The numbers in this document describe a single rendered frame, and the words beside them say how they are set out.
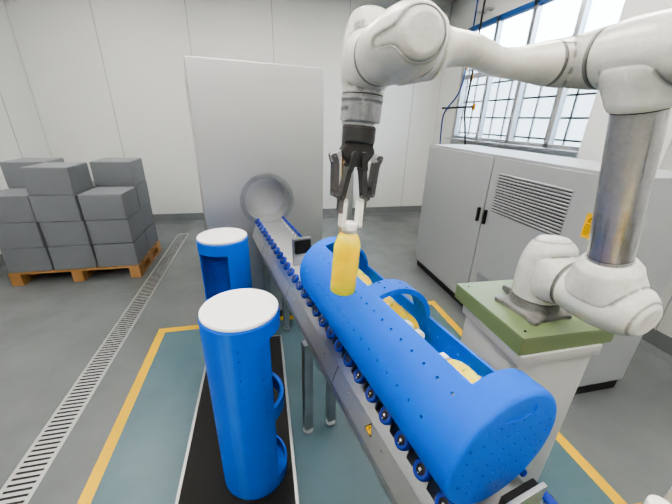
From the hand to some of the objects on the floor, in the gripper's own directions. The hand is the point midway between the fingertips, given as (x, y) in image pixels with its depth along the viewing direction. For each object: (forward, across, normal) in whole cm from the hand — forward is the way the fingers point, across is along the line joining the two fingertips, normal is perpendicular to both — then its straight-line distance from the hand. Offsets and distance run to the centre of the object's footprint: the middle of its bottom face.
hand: (350, 213), depth 77 cm
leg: (+144, -19, -61) cm, 157 cm away
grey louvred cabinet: (+127, -222, -117) cm, 282 cm away
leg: (+143, -33, -61) cm, 158 cm away
